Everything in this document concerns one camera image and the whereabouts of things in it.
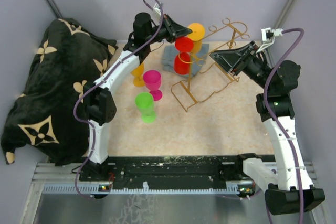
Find black floral blanket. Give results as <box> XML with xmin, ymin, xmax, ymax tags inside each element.
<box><xmin>1</xmin><ymin>18</ymin><xmax>117</xmax><ymax>165</ymax></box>

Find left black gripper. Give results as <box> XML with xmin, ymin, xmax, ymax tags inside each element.
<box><xmin>146</xmin><ymin>14</ymin><xmax>193</xmax><ymax>45</ymax></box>

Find gold wire glass rack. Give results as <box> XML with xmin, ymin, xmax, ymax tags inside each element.
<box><xmin>171</xmin><ymin>18</ymin><xmax>250</xmax><ymax>112</ymax></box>

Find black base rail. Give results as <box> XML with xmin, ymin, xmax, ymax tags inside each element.
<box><xmin>79</xmin><ymin>155</ymin><xmax>254</xmax><ymax>190</ymax></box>

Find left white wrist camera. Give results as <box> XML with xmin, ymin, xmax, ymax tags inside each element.
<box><xmin>152</xmin><ymin>3</ymin><xmax>161</xmax><ymax>20</ymax></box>

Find green plastic wine glass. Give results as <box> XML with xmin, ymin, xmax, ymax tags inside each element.
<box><xmin>135</xmin><ymin>92</ymin><xmax>156</xmax><ymax>123</ymax></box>

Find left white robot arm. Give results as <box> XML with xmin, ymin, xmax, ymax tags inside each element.
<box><xmin>79</xmin><ymin>12</ymin><xmax>192</xmax><ymax>181</ymax></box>

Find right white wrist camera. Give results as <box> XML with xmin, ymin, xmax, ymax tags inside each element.
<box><xmin>256</xmin><ymin>27</ymin><xmax>284</xmax><ymax>53</ymax></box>

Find grey cable duct strip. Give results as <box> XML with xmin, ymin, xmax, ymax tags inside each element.
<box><xmin>42</xmin><ymin>181</ymin><xmax>257</xmax><ymax>195</ymax></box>

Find pink plastic wine glass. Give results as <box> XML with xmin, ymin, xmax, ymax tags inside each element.
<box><xmin>143</xmin><ymin>70</ymin><xmax>163</xmax><ymax>101</ymax></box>

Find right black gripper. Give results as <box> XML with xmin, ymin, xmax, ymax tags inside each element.
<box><xmin>209</xmin><ymin>41</ymin><xmax>272</xmax><ymax>92</ymax></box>

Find orange plastic wine glass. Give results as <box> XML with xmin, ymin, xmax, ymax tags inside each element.
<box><xmin>188</xmin><ymin>23</ymin><xmax>205</xmax><ymax>54</ymax></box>

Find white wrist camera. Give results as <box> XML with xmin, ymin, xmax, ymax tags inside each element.
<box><xmin>256</xmin><ymin>27</ymin><xmax>284</xmax><ymax>53</ymax></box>
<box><xmin>152</xmin><ymin>3</ymin><xmax>161</xmax><ymax>20</ymax></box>

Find red plastic wine glass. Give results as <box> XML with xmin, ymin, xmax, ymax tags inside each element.
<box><xmin>173</xmin><ymin>37</ymin><xmax>194</xmax><ymax>75</ymax></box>

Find yellow plastic wine glass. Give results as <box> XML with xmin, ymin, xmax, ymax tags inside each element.
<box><xmin>131</xmin><ymin>63</ymin><xmax>145</xmax><ymax>87</ymax></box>

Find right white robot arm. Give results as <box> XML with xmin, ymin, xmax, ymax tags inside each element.
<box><xmin>210</xmin><ymin>41</ymin><xmax>326</xmax><ymax>216</ymax></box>

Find folded light blue jeans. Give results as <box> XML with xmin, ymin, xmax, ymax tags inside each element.
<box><xmin>161</xmin><ymin>43</ymin><xmax>209</xmax><ymax>77</ymax></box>

